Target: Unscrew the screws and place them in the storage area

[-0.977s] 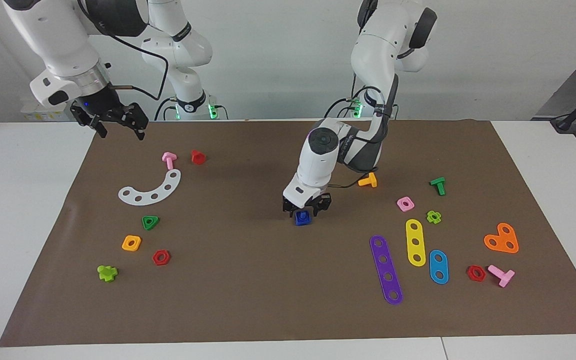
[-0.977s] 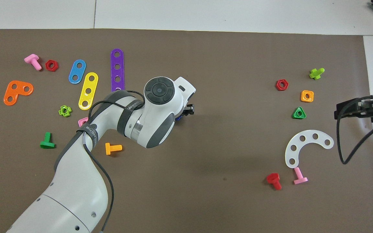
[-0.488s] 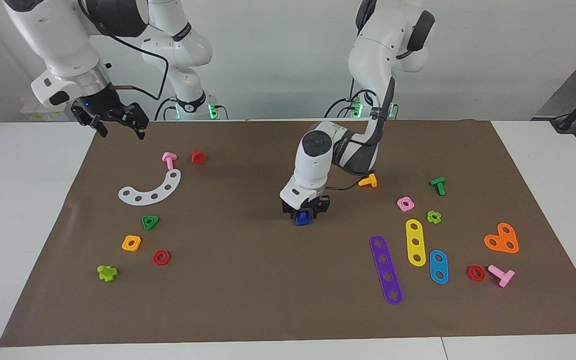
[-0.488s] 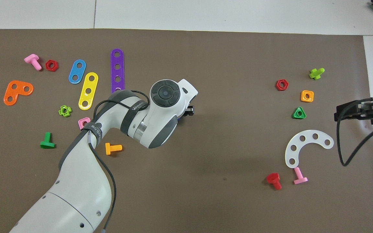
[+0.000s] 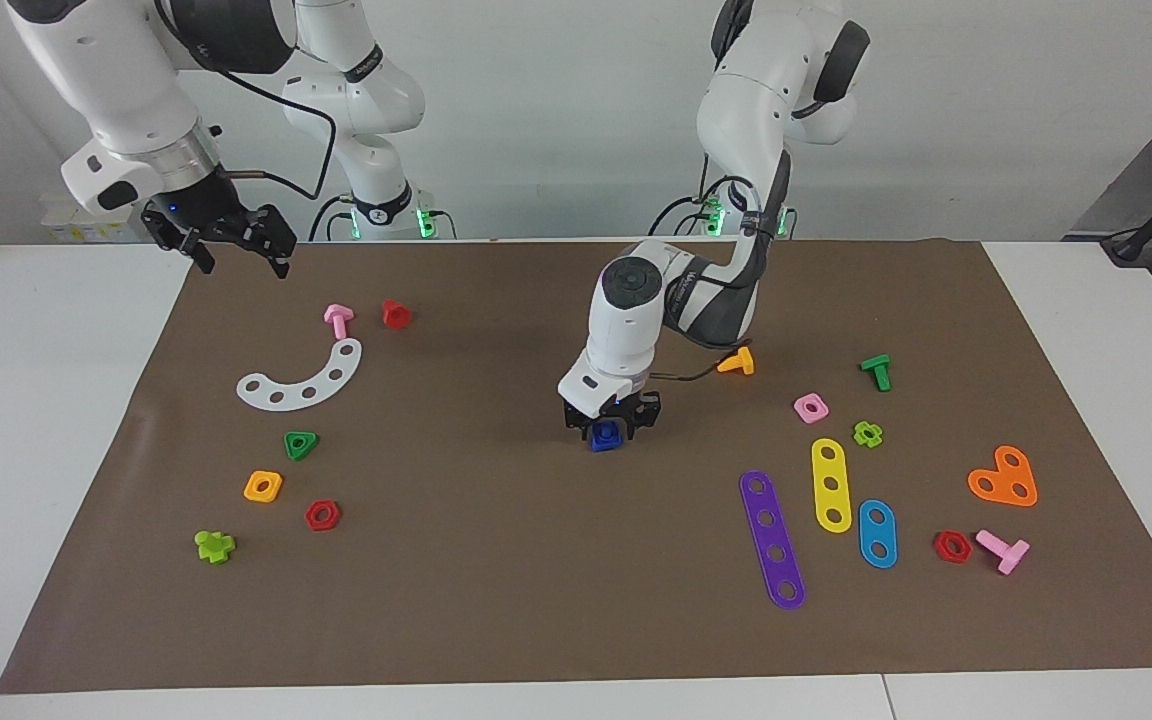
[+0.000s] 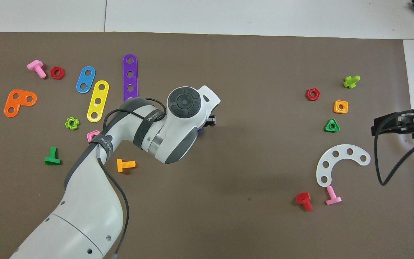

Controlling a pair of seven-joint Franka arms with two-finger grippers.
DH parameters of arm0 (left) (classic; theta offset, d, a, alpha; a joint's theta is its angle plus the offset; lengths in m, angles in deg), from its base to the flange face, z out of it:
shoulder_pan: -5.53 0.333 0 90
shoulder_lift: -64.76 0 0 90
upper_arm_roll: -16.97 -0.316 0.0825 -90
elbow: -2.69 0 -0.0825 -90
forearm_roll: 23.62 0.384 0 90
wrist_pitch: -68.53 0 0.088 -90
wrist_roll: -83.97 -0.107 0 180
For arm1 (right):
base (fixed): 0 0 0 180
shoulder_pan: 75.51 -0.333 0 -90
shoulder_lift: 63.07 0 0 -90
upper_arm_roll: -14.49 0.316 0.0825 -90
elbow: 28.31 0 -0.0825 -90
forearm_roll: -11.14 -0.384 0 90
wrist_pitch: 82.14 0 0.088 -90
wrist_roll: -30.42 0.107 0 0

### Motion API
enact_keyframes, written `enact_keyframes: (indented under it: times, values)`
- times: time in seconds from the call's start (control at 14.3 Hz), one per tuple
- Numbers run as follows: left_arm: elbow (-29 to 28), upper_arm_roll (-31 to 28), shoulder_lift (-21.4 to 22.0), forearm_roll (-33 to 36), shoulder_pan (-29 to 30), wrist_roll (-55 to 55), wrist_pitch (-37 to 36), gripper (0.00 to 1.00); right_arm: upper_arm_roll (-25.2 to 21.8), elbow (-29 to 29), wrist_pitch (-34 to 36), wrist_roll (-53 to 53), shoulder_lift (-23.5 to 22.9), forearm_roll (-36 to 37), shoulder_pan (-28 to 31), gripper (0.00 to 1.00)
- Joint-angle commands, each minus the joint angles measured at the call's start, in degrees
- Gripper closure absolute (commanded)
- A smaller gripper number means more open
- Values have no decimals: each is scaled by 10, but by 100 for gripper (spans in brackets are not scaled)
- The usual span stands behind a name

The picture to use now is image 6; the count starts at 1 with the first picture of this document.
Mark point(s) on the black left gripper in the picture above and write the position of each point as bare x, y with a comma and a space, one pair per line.
211, 121

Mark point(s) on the blue square nut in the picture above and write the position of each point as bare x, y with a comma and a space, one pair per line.
199, 131

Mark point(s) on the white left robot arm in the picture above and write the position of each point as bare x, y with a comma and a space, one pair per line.
84, 201

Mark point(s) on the brown table mat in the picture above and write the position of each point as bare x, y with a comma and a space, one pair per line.
246, 90

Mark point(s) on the white curved five-hole plate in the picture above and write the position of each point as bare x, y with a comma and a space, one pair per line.
342, 150

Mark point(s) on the orange square nut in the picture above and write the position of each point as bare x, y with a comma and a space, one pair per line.
336, 108

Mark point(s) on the lime green cross bolt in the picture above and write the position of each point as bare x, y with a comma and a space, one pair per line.
350, 82

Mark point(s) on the green triangle nut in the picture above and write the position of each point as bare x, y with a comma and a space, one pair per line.
327, 129

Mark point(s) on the red hexagon nut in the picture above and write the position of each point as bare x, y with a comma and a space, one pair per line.
308, 95
52, 73

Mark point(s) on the pink plastic bolt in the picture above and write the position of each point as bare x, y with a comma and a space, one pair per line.
332, 198
36, 66

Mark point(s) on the purple four-hole plate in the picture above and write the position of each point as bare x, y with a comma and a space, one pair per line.
130, 81

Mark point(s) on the orange plastic bolt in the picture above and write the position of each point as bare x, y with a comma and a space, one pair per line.
120, 165

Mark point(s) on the red plastic bolt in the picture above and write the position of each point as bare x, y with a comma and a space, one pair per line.
303, 198

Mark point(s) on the yellow three-hole plate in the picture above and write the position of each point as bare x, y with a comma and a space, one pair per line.
100, 94

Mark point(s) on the pink square nut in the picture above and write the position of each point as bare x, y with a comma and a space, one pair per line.
90, 135

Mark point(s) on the blue two-hole plate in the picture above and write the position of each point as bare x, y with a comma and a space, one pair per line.
86, 79

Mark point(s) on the lime green flower nut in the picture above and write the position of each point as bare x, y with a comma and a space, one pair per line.
68, 125

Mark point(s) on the green plastic bolt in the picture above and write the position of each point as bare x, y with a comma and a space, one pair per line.
52, 160

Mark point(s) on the orange three-hole angled plate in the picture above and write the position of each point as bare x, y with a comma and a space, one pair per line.
16, 102

